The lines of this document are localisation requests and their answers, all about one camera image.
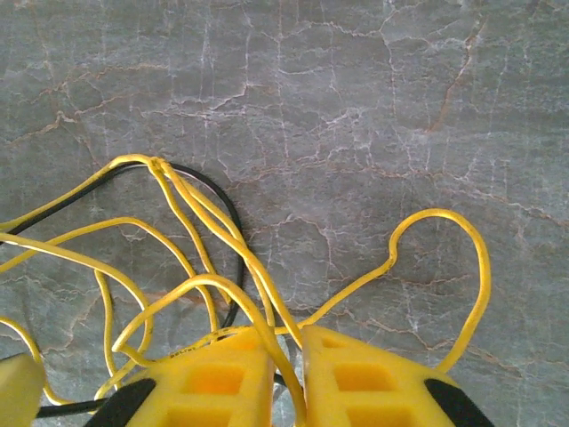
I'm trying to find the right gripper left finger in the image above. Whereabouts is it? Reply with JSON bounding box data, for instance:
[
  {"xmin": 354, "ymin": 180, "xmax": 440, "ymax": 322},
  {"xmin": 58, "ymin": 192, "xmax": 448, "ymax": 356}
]
[{"xmin": 94, "ymin": 326, "xmax": 277, "ymax": 427}]

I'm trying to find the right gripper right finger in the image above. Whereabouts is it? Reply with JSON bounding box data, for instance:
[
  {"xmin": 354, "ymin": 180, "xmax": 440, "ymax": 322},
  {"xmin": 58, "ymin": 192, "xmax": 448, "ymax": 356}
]
[{"xmin": 301, "ymin": 326, "xmax": 495, "ymax": 427}]

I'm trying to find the thin black cable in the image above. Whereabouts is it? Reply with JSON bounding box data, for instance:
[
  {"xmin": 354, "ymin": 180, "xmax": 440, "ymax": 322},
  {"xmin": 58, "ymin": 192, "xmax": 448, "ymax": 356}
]
[{"xmin": 0, "ymin": 162, "xmax": 244, "ymax": 419}]

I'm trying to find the thin yellow cable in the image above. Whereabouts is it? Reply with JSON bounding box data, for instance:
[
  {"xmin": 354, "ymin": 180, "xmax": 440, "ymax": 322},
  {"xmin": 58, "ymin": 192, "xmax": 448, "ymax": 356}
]
[
  {"xmin": 273, "ymin": 207, "xmax": 493, "ymax": 375},
  {"xmin": 0, "ymin": 153, "xmax": 308, "ymax": 427}
]

